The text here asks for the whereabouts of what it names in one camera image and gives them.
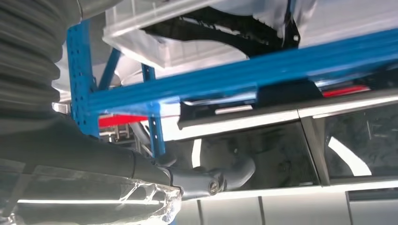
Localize red barrier belt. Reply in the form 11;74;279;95
98;84;371;128

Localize white car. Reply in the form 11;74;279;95
53;46;398;225

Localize blue metal shelf rack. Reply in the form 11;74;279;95
66;20;398;159

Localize white plastic crate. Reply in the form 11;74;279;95
293;0;398;49
102;0;294;69

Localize black curved trim part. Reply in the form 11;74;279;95
141;6;301;59

